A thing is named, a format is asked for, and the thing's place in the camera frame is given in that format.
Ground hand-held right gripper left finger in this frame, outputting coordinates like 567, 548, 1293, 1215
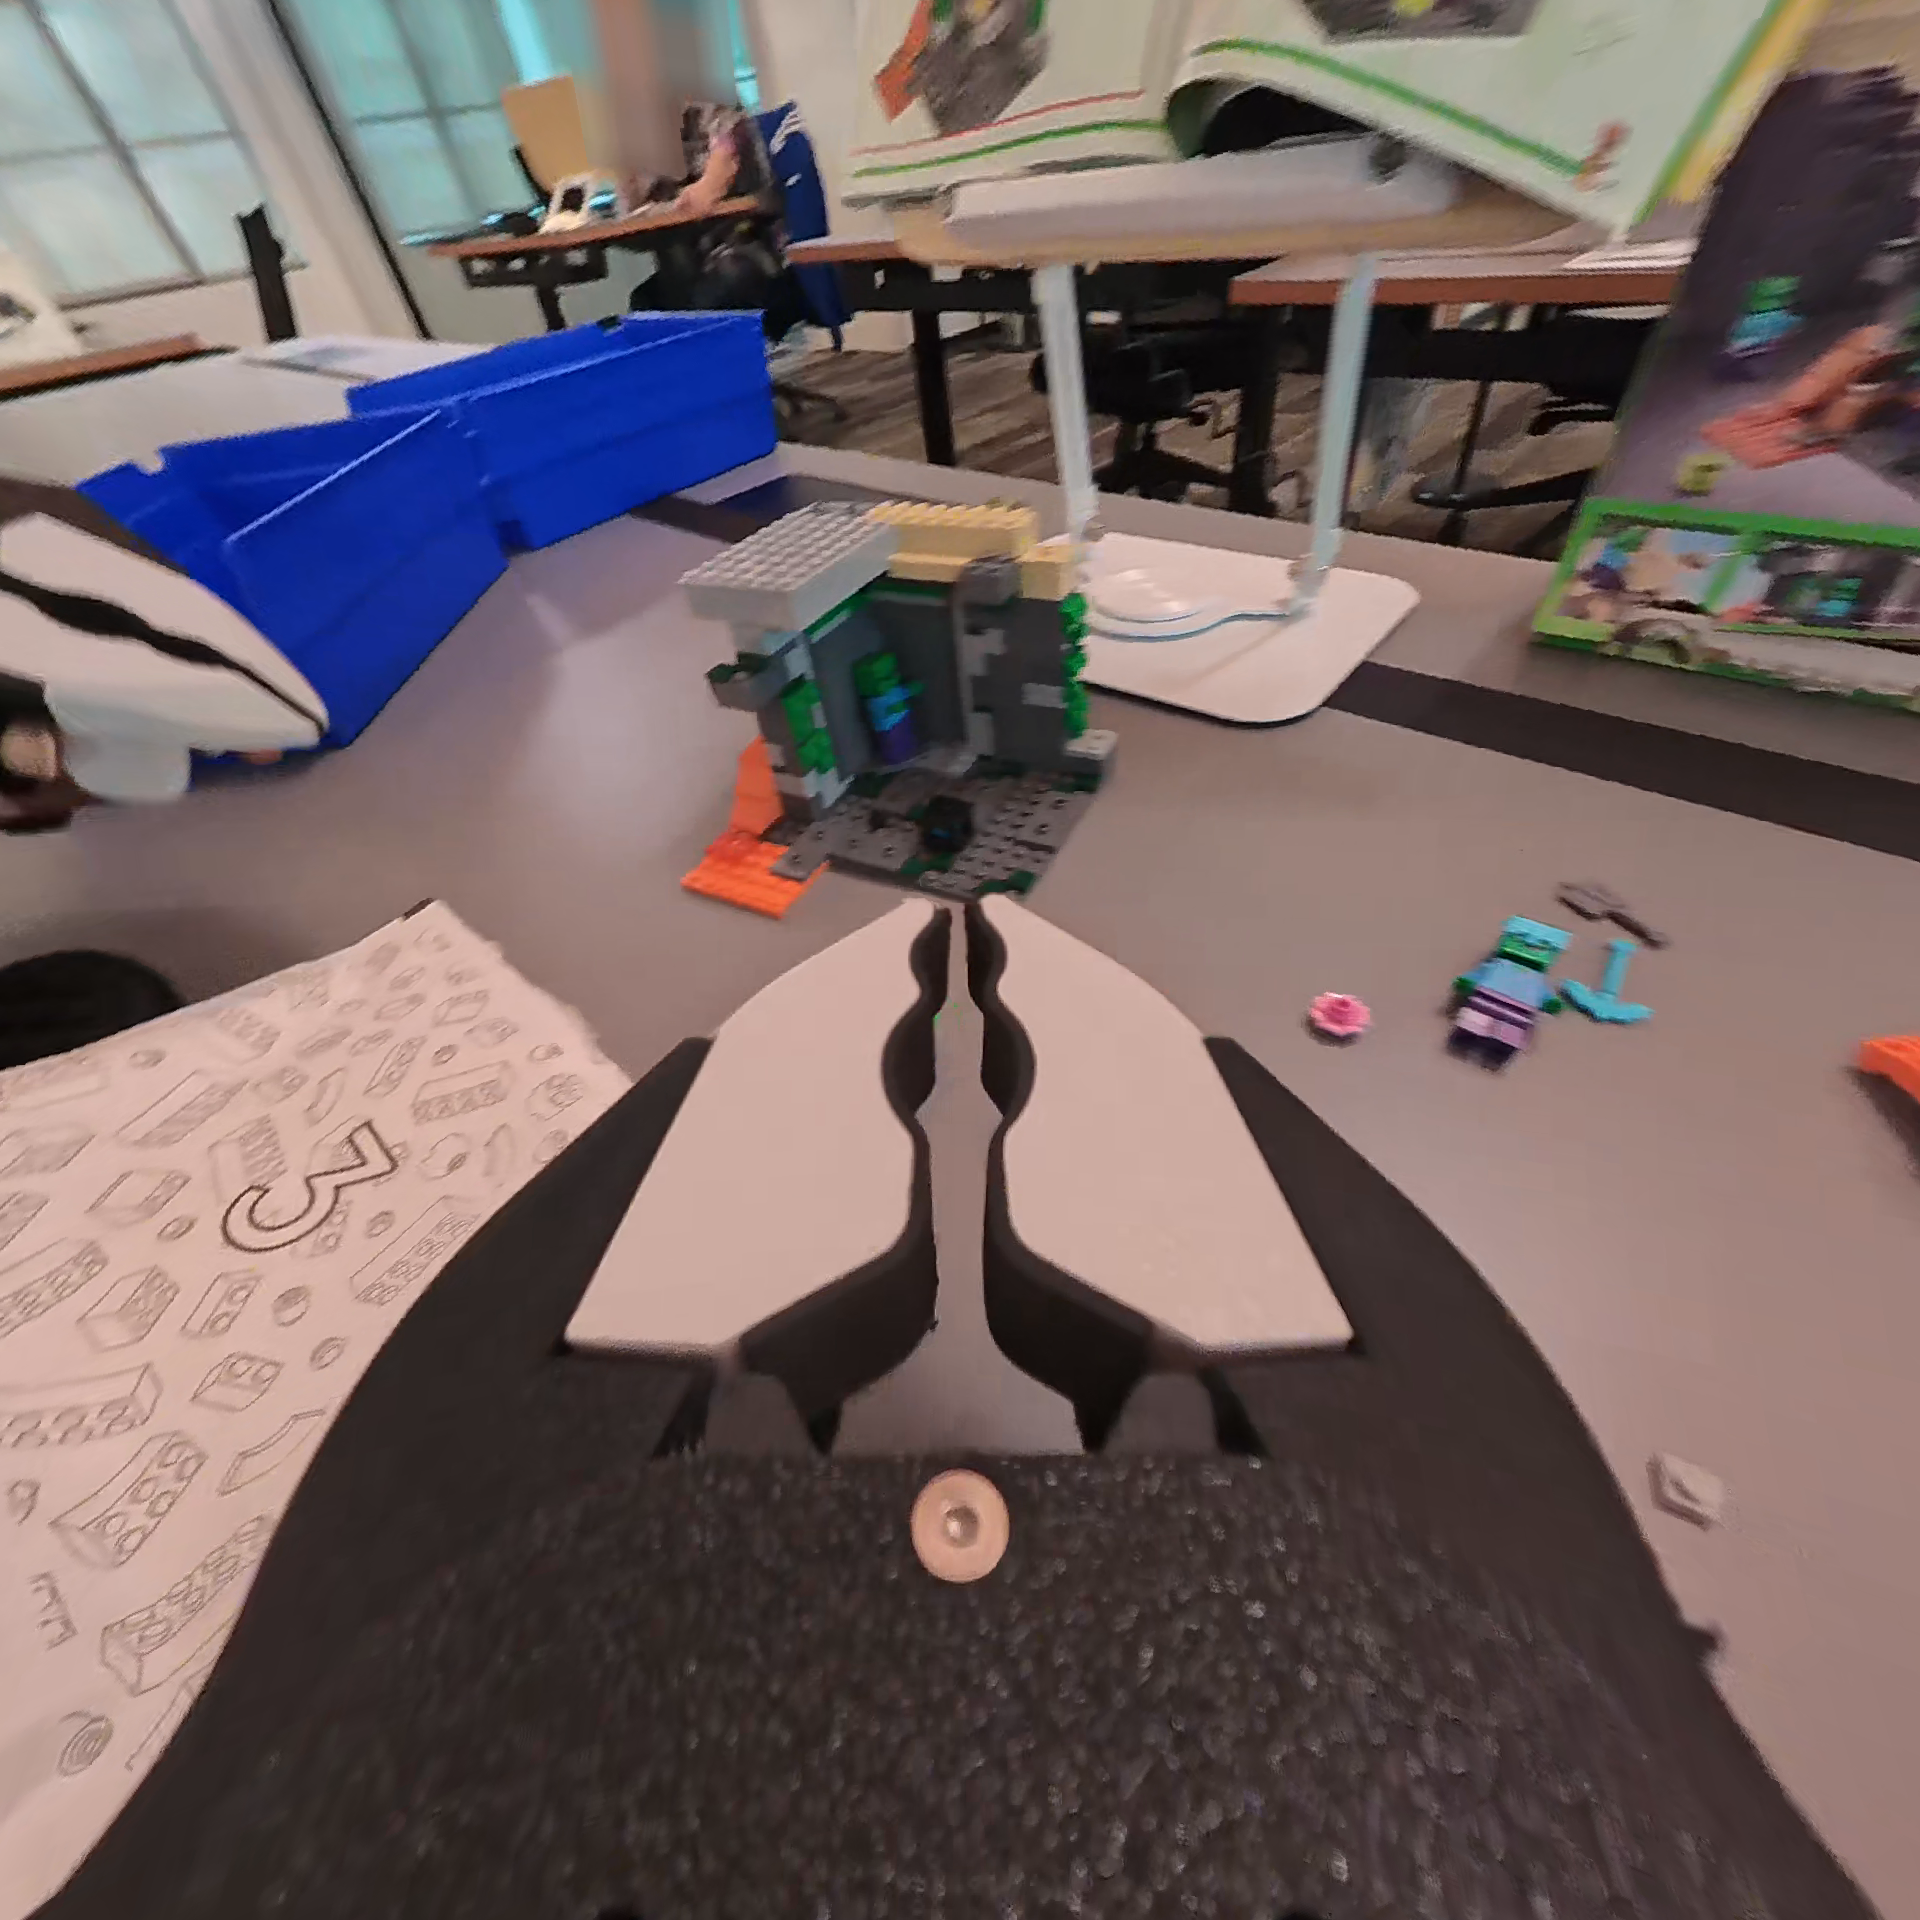
562, 900, 953, 1369

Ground grey toy shovel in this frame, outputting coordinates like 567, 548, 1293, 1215
1556, 881, 1667, 950

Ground large white printed paper bag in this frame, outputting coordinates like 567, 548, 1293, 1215
0, 895, 636, 1870

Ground grey desk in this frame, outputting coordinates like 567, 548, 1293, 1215
0, 336, 1920, 1920

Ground green toy box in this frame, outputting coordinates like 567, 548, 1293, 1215
1530, 65, 1920, 711

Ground instruction booklet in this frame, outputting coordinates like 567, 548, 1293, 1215
839, 0, 1825, 233

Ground grey toy brick building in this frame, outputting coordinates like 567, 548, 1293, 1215
681, 497, 1121, 921

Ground person's left hand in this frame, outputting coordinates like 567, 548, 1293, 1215
0, 703, 99, 837

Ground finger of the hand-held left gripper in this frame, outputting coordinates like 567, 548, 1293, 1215
0, 509, 324, 713
0, 592, 332, 755

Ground light blue toy tool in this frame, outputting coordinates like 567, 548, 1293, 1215
1559, 937, 1655, 1028

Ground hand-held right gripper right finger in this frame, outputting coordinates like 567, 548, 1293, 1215
968, 895, 1355, 1369

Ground black office chair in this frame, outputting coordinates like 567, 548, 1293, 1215
1072, 276, 1279, 504

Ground zombie toy figure teal helmet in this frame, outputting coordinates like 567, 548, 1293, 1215
1448, 915, 1578, 1069

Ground white book stand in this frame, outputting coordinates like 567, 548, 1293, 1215
885, 128, 1578, 728

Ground plain zombie toy figure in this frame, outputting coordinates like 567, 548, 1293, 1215
856, 652, 927, 768

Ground wooden table black legs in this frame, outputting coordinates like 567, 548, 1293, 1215
786, 230, 1279, 465
432, 195, 783, 336

